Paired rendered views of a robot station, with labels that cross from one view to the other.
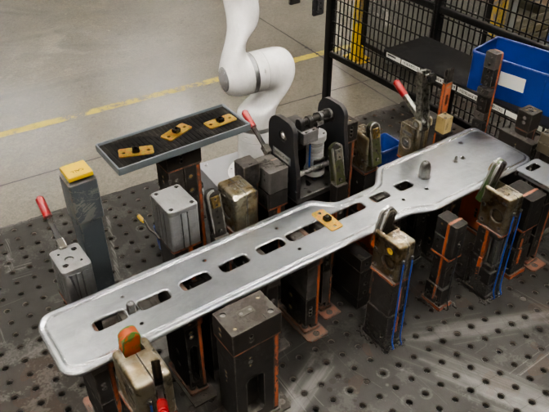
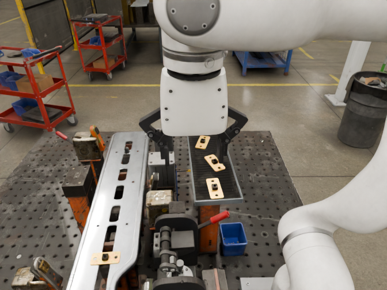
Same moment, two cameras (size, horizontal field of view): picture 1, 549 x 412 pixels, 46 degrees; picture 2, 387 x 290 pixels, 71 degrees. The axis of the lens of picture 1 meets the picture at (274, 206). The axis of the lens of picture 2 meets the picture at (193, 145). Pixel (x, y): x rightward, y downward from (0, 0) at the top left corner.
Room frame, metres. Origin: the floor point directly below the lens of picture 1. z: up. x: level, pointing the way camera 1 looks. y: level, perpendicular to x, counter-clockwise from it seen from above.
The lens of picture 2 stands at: (1.72, -0.39, 1.73)
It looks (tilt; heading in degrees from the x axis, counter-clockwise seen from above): 35 degrees down; 121
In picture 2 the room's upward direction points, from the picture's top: straight up
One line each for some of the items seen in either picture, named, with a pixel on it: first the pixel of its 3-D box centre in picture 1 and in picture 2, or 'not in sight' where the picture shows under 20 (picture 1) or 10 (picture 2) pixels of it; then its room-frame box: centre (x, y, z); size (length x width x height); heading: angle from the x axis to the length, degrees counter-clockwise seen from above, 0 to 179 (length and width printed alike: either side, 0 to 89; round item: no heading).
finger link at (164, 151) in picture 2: (321, 2); (158, 145); (1.48, -0.11, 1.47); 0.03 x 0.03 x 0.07; 35
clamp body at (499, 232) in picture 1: (490, 242); not in sight; (1.33, -0.58, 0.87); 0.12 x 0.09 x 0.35; 35
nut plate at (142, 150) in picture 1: (136, 150); (203, 141); (1.33, 0.34, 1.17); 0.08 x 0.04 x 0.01; 105
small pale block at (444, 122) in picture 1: (435, 167); not in sight; (1.68, -0.50, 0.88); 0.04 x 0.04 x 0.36; 35
